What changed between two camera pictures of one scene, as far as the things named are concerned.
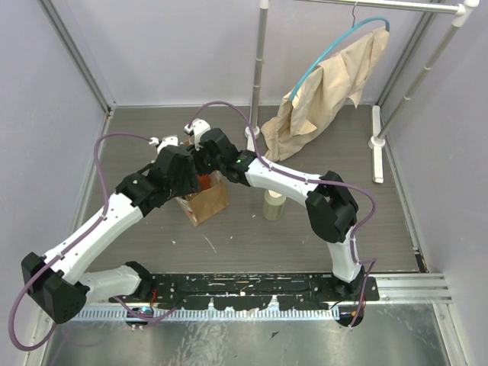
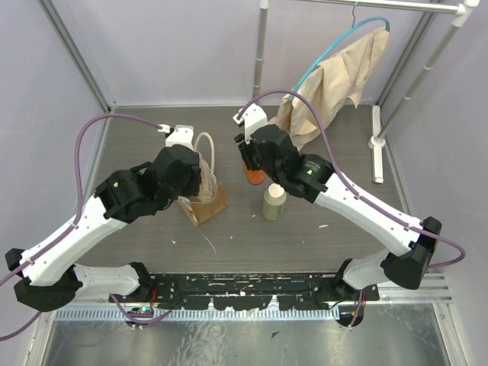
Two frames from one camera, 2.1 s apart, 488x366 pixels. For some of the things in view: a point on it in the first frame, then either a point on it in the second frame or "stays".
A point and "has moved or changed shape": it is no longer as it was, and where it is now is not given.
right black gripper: (200, 166) → (240, 139)
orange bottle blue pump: (204, 181) has moved or changed shape
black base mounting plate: (238, 292) stays
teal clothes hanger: (354, 27) stays
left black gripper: (189, 177) stays
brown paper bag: (201, 205) stays
